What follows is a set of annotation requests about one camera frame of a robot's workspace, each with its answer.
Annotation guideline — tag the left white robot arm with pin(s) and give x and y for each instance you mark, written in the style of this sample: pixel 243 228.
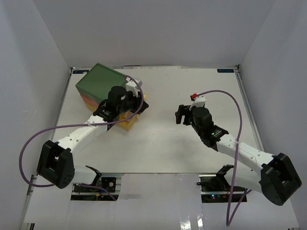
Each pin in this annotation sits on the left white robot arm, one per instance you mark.
pixel 56 162

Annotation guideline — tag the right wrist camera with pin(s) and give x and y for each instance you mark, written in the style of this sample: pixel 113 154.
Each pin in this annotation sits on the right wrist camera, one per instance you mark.
pixel 197 101

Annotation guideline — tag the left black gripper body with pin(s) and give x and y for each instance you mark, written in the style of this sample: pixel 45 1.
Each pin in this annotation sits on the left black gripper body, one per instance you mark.
pixel 131 102

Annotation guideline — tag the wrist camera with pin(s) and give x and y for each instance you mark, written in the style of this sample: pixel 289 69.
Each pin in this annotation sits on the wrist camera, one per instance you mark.
pixel 197 101
pixel 134 85

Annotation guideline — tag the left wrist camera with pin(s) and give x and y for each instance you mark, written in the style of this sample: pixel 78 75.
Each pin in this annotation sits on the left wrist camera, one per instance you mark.
pixel 134 85

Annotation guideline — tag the green drawer storage box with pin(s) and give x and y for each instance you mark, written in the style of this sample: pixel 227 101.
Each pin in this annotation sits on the green drawer storage box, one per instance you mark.
pixel 98 81

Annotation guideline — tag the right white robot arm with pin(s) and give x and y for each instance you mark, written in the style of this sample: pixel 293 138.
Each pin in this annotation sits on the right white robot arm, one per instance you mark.
pixel 272 175

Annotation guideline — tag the orange red drawer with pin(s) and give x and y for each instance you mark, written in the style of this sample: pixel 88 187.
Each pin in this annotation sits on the orange red drawer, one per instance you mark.
pixel 89 102

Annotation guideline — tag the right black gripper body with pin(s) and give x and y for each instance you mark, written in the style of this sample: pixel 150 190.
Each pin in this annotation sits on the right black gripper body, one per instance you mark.
pixel 196 129

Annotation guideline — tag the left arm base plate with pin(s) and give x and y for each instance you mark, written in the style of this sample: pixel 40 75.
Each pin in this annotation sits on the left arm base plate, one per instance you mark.
pixel 108 183

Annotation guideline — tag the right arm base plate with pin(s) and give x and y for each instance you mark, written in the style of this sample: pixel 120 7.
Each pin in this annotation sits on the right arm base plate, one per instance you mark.
pixel 212 190

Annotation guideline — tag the blue corner label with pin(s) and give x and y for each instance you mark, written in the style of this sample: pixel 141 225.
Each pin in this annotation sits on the blue corner label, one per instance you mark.
pixel 225 70

